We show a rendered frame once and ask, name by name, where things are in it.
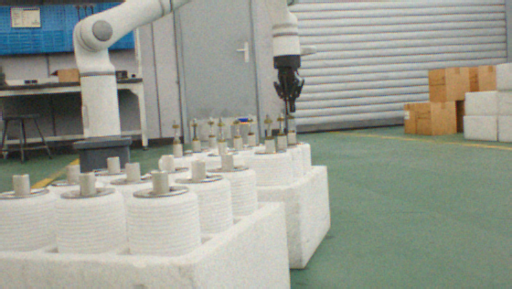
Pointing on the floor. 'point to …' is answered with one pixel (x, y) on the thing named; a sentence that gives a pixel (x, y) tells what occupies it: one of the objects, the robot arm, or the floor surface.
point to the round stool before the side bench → (23, 135)
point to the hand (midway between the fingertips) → (290, 107)
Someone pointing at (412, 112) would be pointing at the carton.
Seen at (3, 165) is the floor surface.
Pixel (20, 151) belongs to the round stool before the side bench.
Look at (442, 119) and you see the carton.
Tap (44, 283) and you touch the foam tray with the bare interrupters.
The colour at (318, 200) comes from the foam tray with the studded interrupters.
